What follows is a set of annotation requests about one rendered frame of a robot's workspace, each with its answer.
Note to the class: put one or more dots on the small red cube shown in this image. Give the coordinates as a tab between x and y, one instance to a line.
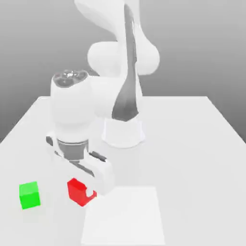
76	193

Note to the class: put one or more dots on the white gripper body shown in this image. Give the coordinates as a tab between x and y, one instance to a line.
103	174

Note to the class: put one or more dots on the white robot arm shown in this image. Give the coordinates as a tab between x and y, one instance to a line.
73	107

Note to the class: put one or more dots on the small green cube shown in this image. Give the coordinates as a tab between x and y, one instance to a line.
29	196

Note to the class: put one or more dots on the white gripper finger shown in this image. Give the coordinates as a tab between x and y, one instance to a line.
90	189

